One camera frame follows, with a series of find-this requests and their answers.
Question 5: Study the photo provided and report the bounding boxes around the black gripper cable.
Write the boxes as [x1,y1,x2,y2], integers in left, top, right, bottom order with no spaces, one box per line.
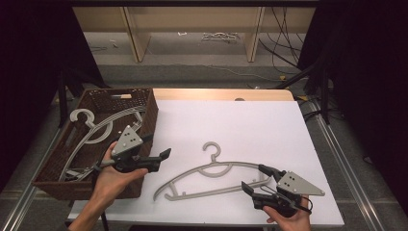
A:
[300,195,314,215]

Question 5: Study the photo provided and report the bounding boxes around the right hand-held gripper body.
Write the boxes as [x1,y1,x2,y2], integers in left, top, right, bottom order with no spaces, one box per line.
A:
[252,171,325,218]

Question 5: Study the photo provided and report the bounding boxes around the person's left hand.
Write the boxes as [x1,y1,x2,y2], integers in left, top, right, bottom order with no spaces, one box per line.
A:
[92,141,149,206]

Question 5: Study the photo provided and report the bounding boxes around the brown wicker basket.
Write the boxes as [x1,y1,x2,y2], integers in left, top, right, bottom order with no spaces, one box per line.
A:
[32,88,160,201]

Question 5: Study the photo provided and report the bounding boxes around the aluminium floor rail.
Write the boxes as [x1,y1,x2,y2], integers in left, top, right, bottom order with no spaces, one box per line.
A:
[0,128,63,231]
[307,99,384,231]

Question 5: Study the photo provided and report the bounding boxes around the black floor cables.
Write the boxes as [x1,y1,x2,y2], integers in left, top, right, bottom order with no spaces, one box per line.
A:
[259,6,309,75]

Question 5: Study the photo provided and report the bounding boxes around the black curtain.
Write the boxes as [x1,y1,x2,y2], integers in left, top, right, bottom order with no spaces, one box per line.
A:
[297,0,408,206]
[0,0,107,193]

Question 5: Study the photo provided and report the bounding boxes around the black metal stand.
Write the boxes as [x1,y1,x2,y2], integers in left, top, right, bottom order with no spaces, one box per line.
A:
[275,47,332,125]

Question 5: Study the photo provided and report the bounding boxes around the white floor cable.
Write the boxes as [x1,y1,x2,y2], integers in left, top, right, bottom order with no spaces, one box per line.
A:
[179,63,281,82]

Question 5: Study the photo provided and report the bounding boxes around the wooden shelf unit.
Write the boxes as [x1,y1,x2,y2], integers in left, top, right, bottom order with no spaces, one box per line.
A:
[72,6,317,64]

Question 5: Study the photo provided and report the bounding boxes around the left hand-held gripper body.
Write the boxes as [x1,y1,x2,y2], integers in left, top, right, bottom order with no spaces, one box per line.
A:
[110,124,162,173]

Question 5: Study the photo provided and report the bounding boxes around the bundle of white cables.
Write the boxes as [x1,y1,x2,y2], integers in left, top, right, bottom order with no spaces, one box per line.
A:
[201,32,240,42]

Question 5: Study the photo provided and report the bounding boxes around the person's right hand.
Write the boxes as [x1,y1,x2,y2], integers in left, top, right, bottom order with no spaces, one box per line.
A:
[263,205,312,231]

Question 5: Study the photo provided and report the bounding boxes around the grey plastic clothes hanger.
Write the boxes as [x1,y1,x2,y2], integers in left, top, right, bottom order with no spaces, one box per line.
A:
[58,106,144,183]
[152,141,272,202]

